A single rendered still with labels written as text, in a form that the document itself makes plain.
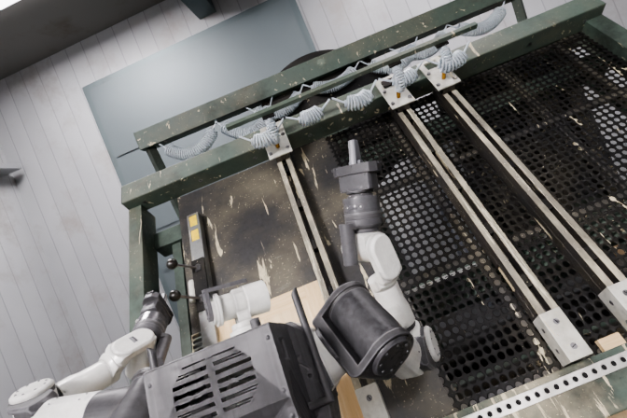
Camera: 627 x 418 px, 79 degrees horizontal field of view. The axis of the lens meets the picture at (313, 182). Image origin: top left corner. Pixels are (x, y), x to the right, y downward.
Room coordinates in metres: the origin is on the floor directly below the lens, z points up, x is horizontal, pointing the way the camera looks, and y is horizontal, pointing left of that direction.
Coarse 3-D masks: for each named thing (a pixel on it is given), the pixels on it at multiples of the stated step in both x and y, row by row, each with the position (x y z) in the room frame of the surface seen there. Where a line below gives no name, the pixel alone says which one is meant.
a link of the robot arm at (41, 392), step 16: (32, 384) 0.81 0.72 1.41; (48, 384) 0.79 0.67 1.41; (16, 400) 0.76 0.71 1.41; (32, 400) 0.75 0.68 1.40; (48, 400) 0.75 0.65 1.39; (64, 400) 0.74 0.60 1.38; (80, 400) 0.72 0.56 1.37; (16, 416) 0.73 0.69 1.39; (32, 416) 0.72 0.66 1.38; (48, 416) 0.71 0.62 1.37; (64, 416) 0.70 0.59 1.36; (80, 416) 0.69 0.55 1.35
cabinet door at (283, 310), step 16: (304, 288) 1.28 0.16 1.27; (272, 304) 1.28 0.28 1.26; (288, 304) 1.27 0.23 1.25; (304, 304) 1.26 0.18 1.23; (320, 304) 1.24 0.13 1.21; (272, 320) 1.25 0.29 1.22; (288, 320) 1.24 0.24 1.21; (224, 336) 1.26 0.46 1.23; (352, 384) 1.09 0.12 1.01; (352, 400) 1.07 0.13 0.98; (352, 416) 1.05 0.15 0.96
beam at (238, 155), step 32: (576, 0) 1.64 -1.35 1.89; (512, 32) 1.62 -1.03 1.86; (544, 32) 1.60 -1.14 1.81; (576, 32) 1.66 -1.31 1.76; (480, 64) 1.63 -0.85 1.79; (416, 96) 1.66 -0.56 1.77; (288, 128) 1.62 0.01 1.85; (320, 128) 1.62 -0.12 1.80; (192, 160) 1.64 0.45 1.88; (224, 160) 1.60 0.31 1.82; (256, 160) 1.65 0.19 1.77; (128, 192) 1.62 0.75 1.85; (160, 192) 1.62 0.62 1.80
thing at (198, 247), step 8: (200, 216) 1.56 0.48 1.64; (200, 224) 1.52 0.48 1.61; (200, 232) 1.49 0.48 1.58; (200, 240) 1.47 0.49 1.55; (192, 248) 1.46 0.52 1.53; (200, 248) 1.45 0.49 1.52; (192, 256) 1.44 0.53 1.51; (200, 256) 1.43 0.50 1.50; (208, 264) 1.43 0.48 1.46; (208, 272) 1.40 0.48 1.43; (208, 280) 1.37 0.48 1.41; (200, 320) 1.29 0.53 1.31; (208, 328) 1.26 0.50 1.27; (216, 328) 1.27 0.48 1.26; (208, 336) 1.25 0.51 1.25; (216, 336) 1.25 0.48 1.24; (208, 344) 1.23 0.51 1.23
